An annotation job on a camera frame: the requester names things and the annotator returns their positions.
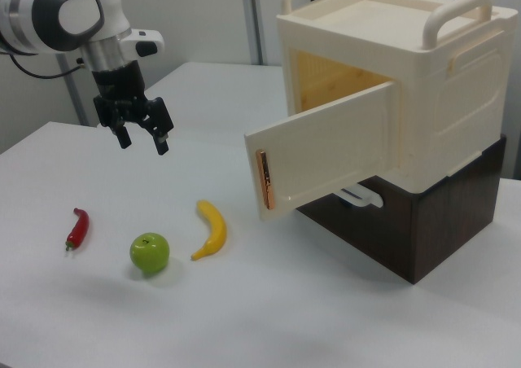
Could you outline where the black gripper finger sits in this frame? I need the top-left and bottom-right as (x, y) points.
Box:
(140, 96), (176, 156)
(108, 117), (133, 150)

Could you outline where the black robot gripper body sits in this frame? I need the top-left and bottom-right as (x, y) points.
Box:
(91, 60), (151, 129)

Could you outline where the cream cabinet door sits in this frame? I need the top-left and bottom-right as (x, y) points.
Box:
(243, 80), (402, 224)

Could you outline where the cream plastic cabinet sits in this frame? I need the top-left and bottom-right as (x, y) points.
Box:
(275, 0), (519, 194)

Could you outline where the red toy chili pepper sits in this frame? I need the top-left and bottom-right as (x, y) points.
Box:
(64, 207), (90, 252)

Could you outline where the yellow toy banana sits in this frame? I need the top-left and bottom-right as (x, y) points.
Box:
(190, 199), (228, 262)

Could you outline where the green toy apple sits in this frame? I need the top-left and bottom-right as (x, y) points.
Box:
(129, 232), (170, 276)

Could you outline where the dark brown wooden box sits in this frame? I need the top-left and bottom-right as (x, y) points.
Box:
(295, 134), (508, 286)

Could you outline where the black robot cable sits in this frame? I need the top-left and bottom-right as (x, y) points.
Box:
(7, 52), (85, 79)

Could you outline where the copper door handle strip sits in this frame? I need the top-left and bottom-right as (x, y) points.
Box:
(255, 149), (274, 211)

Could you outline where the white box handle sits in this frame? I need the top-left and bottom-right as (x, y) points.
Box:
(337, 182), (386, 210)

